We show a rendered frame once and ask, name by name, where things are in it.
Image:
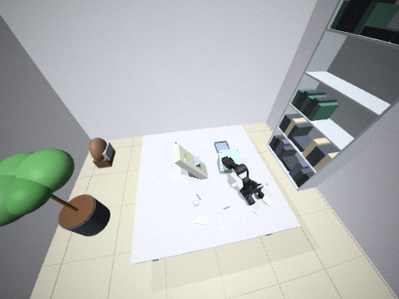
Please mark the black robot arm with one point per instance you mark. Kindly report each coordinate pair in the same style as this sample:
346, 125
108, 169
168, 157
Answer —
239, 169

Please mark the light blue square tray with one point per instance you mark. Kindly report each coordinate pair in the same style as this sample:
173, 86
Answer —
221, 145

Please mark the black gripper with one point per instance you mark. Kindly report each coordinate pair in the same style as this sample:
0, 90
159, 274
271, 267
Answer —
258, 190

